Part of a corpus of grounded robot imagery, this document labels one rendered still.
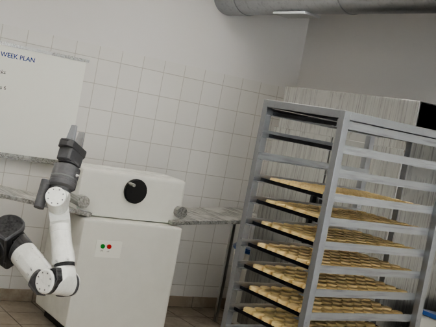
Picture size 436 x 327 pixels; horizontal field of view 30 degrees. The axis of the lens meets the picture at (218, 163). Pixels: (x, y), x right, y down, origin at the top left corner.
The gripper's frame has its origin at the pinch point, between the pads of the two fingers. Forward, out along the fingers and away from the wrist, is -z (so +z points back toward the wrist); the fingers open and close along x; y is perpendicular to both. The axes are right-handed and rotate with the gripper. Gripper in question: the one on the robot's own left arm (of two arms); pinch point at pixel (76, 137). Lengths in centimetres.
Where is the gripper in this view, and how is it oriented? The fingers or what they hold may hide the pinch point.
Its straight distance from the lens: 273.2
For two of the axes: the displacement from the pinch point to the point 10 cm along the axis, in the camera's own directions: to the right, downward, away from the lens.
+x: -3.0, -4.0, -8.7
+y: -9.3, -0.7, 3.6
